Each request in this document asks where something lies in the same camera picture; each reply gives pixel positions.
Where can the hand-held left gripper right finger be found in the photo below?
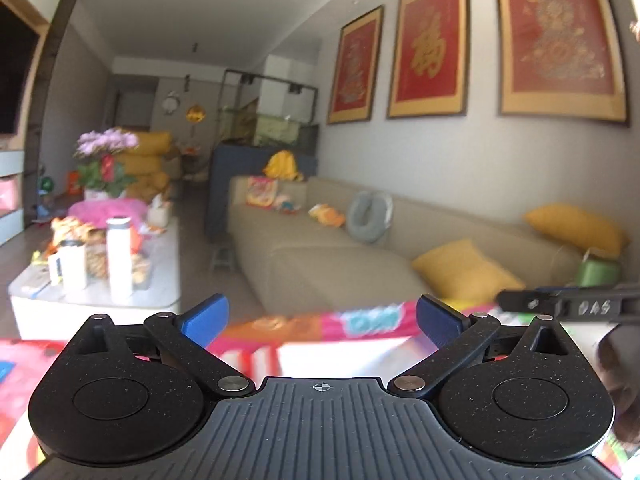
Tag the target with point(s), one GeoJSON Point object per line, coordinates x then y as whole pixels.
{"type": "Point", "coordinates": [440, 320]}

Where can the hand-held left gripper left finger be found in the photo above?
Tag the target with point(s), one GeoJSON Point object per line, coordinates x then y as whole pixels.
{"type": "Point", "coordinates": [205, 317]}

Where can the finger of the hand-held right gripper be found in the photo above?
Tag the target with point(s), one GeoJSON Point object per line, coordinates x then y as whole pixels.
{"type": "Point", "coordinates": [575, 304]}

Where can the person's right hand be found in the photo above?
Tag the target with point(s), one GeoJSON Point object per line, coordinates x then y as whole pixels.
{"type": "Point", "coordinates": [625, 380]}

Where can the yellow cushion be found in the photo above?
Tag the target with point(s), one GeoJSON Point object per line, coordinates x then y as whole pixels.
{"type": "Point", "coordinates": [465, 270]}
{"type": "Point", "coordinates": [575, 230]}

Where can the white coffee table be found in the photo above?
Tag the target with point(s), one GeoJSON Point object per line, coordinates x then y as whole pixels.
{"type": "Point", "coordinates": [160, 280]}

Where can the small grey stool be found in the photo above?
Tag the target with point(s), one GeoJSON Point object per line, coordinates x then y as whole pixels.
{"type": "Point", "coordinates": [222, 257]}

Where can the tall white thermos bottle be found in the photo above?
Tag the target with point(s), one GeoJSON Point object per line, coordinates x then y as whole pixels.
{"type": "Point", "coordinates": [119, 260]}

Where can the cream tissue box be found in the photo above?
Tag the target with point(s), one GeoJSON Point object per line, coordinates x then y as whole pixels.
{"type": "Point", "coordinates": [159, 214]}

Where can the colourful printed play mat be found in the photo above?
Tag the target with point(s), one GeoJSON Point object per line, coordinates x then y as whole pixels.
{"type": "Point", "coordinates": [320, 332]}

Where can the clear jar of nuts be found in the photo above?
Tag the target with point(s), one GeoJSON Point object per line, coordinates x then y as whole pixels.
{"type": "Point", "coordinates": [96, 260]}

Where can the beige sofa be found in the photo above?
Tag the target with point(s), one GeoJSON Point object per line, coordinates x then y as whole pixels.
{"type": "Point", "coordinates": [320, 265]}

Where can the grey neck pillow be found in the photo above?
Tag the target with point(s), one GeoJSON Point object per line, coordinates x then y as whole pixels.
{"type": "Point", "coordinates": [357, 220]}

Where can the dark blue cabinet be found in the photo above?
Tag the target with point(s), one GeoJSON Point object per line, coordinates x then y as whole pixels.
{"type": "Point", "coordinates": [220, 185]}

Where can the pink toy package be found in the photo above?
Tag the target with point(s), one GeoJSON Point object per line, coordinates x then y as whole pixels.
{"type": "Point", "coordinates": [261, 191]}

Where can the small colourful toy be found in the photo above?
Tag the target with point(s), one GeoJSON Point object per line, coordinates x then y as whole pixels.
{"type": "Point", "coordinates": [286, 204]}

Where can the pink cloth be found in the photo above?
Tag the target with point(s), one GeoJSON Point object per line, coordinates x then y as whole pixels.
{"type": "Point", "coordinates": [107, 210]}

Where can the orange plush toy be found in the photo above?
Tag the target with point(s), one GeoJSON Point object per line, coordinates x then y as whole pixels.
{"type": "Point", "coordinates": [327, 215]}

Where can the stack of yellow cushions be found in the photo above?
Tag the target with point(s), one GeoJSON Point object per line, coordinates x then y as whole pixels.
{"type": "Point", "coordinates": [150, 160]}

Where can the yellow cloth bag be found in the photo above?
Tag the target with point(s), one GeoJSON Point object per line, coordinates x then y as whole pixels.
{"type": "Point", "coordinates": [282, 166]}

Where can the pink flowering pot plant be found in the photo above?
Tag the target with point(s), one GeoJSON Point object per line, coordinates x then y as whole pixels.
{"type": "Point", "coordinates": [105, 160]}

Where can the glass fish tank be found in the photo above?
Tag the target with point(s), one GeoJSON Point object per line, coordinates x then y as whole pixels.
{"type": "Point", "coordinates": [270, 130]}

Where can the yellow hanging ornament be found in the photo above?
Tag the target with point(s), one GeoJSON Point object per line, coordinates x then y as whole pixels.
{"type": "Point", "coordinates": [195, 113]}

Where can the white television cabinet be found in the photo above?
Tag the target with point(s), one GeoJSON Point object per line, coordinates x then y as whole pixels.
{"type": "Point", "coordinates": [10, 195]}

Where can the large red framed gold picture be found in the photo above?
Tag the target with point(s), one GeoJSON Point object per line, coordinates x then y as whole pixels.
{"type": "Point", "coordinates": [562, 40]}

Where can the small red framed gold picture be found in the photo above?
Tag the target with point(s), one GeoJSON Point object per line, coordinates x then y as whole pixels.
{"type": "Point", "coordinates": [354, 67]}

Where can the red framed picture gold character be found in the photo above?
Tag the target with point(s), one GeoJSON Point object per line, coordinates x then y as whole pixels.
{"type": "Point", "coordinates": [427, 47]}

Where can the black television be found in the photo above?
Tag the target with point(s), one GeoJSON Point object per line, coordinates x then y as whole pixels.
{"type": "Point", "coordinates": [15, 70]}

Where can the white wall clock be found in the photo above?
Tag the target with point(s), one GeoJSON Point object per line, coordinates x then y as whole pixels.
{"type": "Point", "coordinates": [171, 103]}

